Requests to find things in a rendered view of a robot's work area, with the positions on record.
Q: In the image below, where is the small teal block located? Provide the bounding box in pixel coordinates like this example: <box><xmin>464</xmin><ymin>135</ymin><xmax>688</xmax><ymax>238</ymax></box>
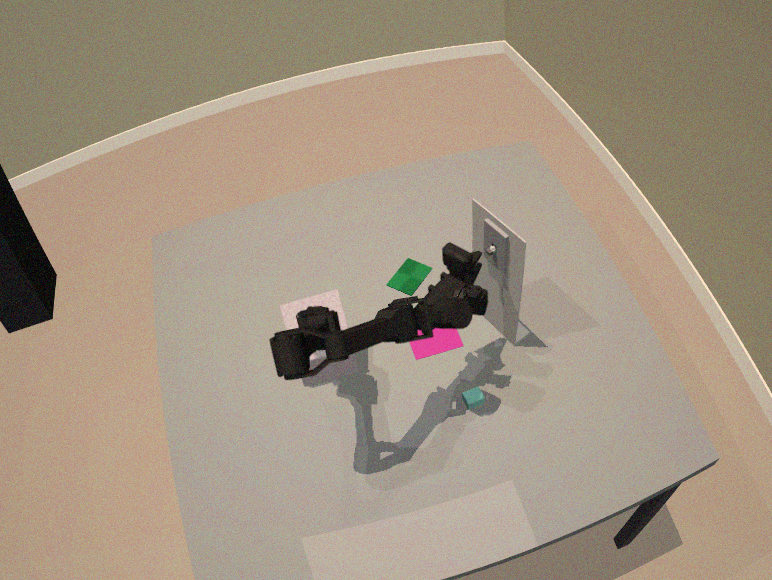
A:
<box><xmin>462</xmin><ymin>386</ymin><xmax>485</xmax><ymax>410</ymax></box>

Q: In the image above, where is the green square marker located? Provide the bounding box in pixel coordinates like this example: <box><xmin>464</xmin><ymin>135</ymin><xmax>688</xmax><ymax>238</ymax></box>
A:
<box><xmin>386</xmin><ymin>258</ymin><xmax>433</xmax><ymax>296</ymax></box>

